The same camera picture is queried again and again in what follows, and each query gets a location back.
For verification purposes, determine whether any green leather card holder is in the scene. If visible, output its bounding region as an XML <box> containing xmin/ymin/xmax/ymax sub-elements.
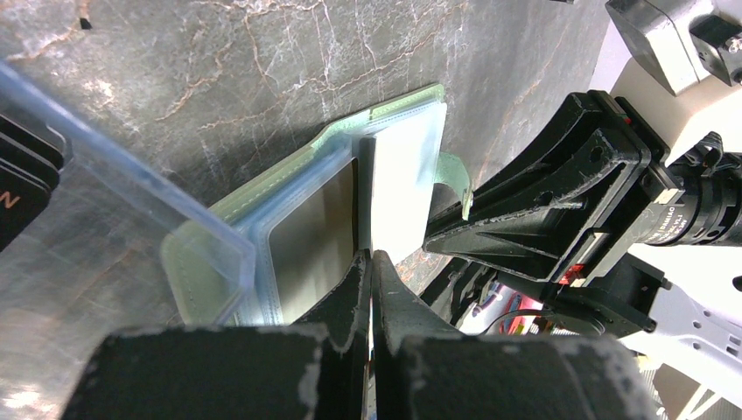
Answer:
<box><xmin>161</xmin><ymin>83</ymin><xmax>473</xmax><ymax>326</ymax></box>

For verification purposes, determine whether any clear plastic card box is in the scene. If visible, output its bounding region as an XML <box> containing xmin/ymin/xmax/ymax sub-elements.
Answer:
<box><xmin>1</xmin><ymin>64</ymin><xmax>263</xmax><ymax>326</ymax></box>

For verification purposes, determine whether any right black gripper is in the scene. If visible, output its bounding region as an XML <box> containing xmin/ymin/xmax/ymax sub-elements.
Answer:
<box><xmin>423</xmin><ymin>90</ymin><xmax>741</xmax><ymax>337</ymax></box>

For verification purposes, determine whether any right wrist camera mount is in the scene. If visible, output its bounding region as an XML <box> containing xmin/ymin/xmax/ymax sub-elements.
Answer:
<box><xmin>605</xmin><ymin>0</ymin><xmax>741</xmax><ymax>96</ymax></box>

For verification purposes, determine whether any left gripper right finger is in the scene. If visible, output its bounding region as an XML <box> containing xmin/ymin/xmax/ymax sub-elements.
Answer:
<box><xmin>371</xmin><ymin>250</ymin><xmax>655</xmax><ymax>419</ymax></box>

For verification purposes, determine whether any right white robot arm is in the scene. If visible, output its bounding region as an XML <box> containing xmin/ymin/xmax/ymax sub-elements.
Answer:
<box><xmin>423</xmin><ymin>13</ymin><xmax>741</xmax><ymax>405</ymax></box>

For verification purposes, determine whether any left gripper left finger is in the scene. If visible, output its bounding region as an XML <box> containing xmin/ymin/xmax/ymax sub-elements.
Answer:
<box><xmin>63</xmin><ymin>250</ymin><xmax>371</xmax><ymax>419</ymax></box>

